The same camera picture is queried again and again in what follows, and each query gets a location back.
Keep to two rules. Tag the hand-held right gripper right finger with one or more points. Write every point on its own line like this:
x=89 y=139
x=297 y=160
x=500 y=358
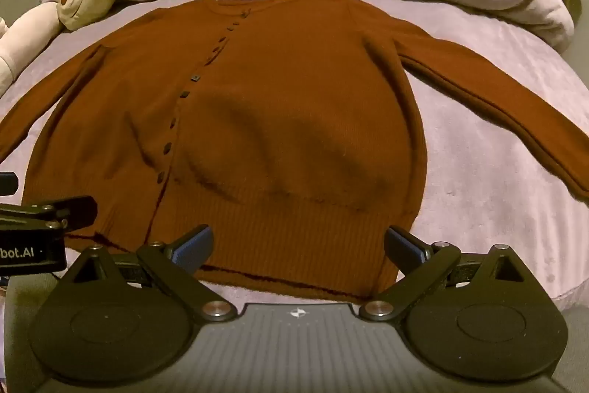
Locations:
x=406 y=246

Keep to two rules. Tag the lilac bed sheet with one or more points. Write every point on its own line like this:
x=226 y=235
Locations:
x=487 y=199

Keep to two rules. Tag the pink plush toy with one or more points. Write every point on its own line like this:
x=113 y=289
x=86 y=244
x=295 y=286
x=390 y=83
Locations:
x=20 y=38

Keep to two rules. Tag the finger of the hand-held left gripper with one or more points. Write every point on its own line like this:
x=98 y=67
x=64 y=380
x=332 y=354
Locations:
x=7 y=182
x=69 y=211

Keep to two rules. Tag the brown knit cardigan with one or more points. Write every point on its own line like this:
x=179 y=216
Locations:
x=285 y=112

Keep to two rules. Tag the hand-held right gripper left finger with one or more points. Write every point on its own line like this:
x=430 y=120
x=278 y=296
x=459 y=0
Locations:
x=197 y=246

